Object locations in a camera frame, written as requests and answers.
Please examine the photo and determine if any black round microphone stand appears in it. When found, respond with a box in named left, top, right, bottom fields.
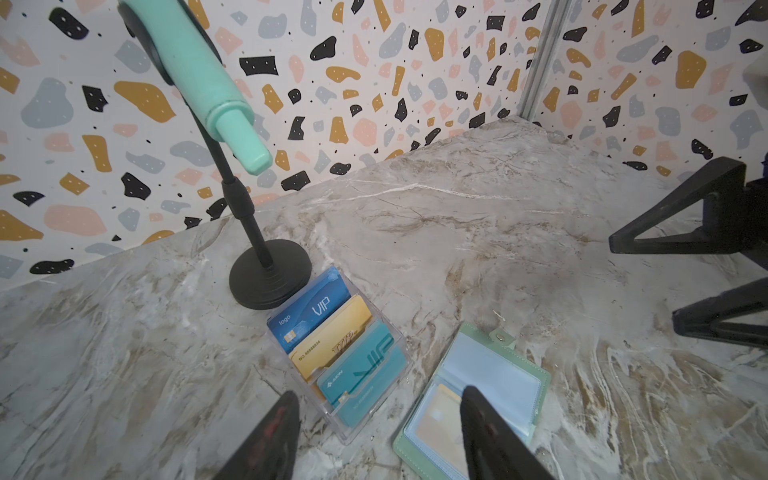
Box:
left=119, top=0, right=314, bottom=312

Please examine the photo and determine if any yellow VIP card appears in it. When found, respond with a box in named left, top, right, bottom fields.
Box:
left=290, top=295, right=372, bottom=380

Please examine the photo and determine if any blue VIP card in stand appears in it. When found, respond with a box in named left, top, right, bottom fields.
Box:
left=267, top=267, right=351, bottom=354

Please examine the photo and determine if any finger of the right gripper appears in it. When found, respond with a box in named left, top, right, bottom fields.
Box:
left=672, top=278, right=767, bottom=350
left=608, top=155, right=768, bottom=271

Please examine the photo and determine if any mint green microphone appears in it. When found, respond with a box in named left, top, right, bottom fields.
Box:
left=118, top=0, right=272, bottom=175

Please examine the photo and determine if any teal VIP card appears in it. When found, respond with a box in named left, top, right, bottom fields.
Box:
left=316, top=320, right=407, bottom=429

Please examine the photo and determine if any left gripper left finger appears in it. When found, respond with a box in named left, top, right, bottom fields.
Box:
left=214, top=391, right=300, bottom=480

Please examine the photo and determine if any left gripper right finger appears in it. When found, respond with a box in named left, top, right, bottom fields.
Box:
left=460, top=386, right=554, bottom=480

